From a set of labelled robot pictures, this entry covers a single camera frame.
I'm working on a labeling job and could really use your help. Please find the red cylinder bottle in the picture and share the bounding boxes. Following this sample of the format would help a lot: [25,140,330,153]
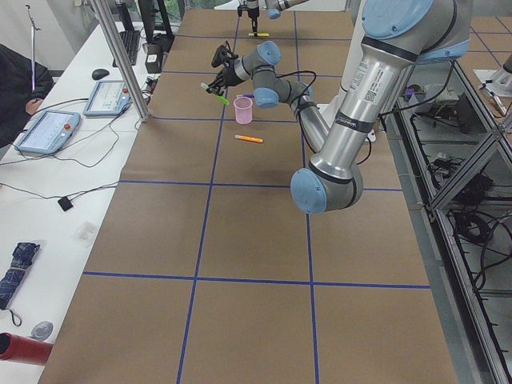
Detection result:
[1,333,54,366]

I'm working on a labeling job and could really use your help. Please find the blue folded umbrella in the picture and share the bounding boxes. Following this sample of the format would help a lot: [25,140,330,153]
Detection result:
[1,242,40,310]

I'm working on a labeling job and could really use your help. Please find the near blue teach pendant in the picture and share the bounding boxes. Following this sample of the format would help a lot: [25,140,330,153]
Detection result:
[14,110,81,154]

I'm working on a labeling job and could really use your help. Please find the green highlighter pen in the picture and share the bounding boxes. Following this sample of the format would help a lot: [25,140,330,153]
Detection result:
[200,82,230,106]

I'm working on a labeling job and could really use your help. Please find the orange highlighter pen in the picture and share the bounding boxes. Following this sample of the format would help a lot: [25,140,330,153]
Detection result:
[234,134,263,143]

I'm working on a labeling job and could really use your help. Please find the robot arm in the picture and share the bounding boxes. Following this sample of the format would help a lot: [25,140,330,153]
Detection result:
[237,0,307,37]
[204,1,473,214]

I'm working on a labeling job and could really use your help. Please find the far blue teach pendant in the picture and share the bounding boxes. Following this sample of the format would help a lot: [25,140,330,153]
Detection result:
[83,80,131,118]

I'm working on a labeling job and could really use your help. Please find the black keyboard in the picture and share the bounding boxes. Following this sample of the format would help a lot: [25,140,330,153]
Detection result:
[119,30,141,66]

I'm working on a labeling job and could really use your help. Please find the aluminium frame post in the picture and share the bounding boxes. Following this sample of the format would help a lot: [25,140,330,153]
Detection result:
[90,0,150,122]

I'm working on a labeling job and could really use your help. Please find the blue teach pendant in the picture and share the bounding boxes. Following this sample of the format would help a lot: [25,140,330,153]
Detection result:
[83,80,131,118]
[14,110,81,154]

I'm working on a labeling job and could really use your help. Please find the small black usb device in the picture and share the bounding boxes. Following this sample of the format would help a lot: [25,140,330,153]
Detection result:
[58,196,74,212]

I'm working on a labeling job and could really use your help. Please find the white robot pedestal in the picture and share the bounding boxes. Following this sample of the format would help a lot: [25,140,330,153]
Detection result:
[338,0,366,102]

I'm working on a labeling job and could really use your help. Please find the black computer mouse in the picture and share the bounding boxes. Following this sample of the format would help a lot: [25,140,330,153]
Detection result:
[91,69,110,81]

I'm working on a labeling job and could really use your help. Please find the person in black jacket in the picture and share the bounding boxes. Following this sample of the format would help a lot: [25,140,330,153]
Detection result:
[1,44,54,148]

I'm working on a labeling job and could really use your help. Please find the round silver tin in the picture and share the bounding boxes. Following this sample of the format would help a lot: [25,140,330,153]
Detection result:
[30,321,54,341]

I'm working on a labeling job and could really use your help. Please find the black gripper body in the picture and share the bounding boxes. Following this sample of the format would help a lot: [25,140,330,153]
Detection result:
[247,7,259,19]
[215,66,239,89]

